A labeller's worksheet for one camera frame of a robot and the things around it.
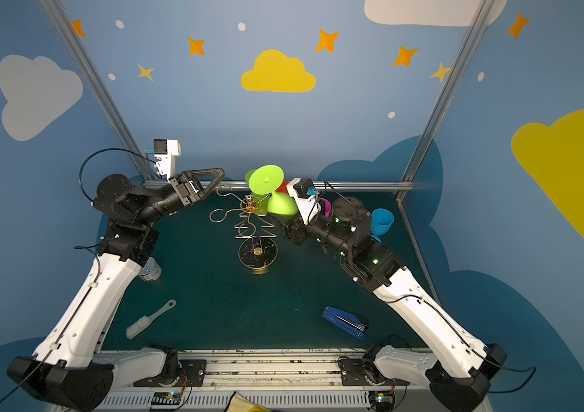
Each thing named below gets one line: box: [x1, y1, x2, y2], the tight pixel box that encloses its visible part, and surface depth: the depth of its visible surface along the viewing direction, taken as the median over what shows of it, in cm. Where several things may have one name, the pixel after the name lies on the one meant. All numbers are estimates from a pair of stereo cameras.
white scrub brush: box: [125, 298, 177, 340], surface depth 85 cm
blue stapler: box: [321, 305, 366, 341], surface depth 84 cm
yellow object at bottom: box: [223, 391, 273, 412], surface depth 70 cm
